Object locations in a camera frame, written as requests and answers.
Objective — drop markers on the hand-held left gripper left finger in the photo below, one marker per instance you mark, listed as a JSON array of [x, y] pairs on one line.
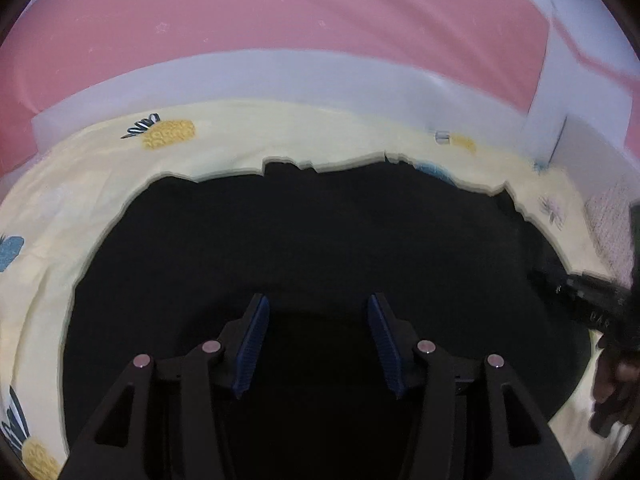
[[252, 340]]

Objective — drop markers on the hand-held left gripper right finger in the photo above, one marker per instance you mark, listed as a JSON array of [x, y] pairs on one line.
[[385, 340]]

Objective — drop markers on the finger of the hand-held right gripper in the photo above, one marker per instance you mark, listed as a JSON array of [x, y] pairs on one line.
[[547, 280]]

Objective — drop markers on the black long coat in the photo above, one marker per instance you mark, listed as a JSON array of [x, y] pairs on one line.
[[310, 240]]

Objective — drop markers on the person's right hand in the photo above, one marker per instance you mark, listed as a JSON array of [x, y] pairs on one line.
[[612, 380]]

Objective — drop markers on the floral pillow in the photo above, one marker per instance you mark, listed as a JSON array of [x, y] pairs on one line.
[[612, 225]]

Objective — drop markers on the beige bed headboard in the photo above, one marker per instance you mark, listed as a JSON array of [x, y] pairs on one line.
[[595, 150]]

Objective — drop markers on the yellow pineapple print bedsheet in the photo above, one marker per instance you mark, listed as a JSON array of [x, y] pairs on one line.
[[75, 185]]

